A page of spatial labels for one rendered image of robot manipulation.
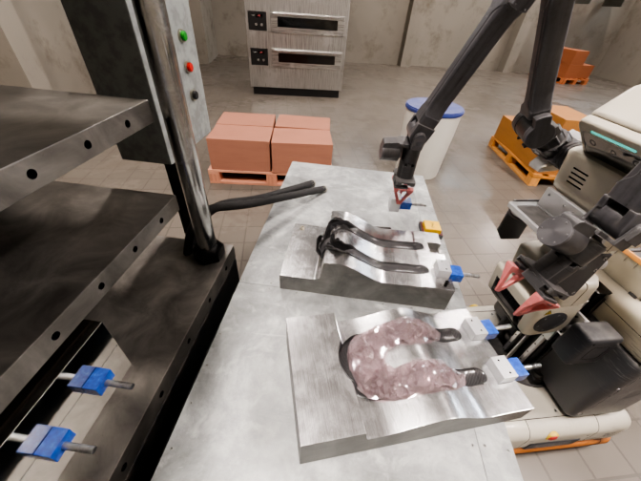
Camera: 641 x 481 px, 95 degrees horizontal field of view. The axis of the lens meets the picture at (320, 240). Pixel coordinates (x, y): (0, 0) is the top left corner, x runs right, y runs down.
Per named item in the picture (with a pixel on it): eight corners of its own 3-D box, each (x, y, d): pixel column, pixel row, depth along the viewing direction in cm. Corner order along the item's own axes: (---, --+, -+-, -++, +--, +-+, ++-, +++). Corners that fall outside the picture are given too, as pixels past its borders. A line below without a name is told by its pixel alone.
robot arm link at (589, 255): (617, 250, 55) (592, 231, 59) (600, 238, 52) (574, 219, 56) (582, 274, 58) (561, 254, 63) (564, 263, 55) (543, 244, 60)
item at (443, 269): (473, 277, 90) (481, 264, 87) (478, 289, 86) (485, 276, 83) (430, 271, 91) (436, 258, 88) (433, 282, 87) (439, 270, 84)
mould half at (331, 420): (459, 320, 85) (474, 296, 78) (521, 418, 66) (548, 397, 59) (286, 343, 76) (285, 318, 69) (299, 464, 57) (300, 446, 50)
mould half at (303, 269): (429, 252, 108) (442, 222, 99) (444, 310, 88) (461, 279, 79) (295, 236, 110) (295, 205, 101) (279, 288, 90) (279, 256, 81)
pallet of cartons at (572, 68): (554, 75, 941) (568, 46, 890) (588, 85, 839) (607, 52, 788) (527, 73, 930) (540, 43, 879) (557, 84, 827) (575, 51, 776)
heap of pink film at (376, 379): (434, 323, 77) (444, 304, 72) (473, 393, 63) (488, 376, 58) (338, 336, 72) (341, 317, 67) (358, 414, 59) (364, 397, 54)
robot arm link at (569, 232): (659, 232, 50) (614, 204, 56) (629, 207, 45) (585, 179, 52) (590, 277, 56) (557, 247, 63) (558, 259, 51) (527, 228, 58)
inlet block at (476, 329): (499, 324, 82) (508, 312, 78) (511, 340, 78) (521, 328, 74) (457, 329, 79) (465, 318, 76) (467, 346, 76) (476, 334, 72)
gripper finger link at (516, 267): (500, 304, 64) (537, 277, 59) (482, 280, 69) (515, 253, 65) (518, 311, 67) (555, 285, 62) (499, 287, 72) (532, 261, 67)
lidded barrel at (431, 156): (435, 161, 366) (455, 99, 320) (447, 184, 321) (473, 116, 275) (388, 156, 367) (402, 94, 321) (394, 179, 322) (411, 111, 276)
